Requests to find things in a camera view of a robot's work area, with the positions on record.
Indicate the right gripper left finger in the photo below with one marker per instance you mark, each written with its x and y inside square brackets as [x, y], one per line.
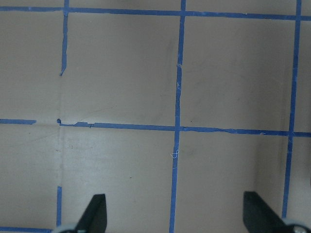
[94, 218]

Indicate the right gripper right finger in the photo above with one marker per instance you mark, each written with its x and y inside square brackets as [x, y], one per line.
[258, 217]

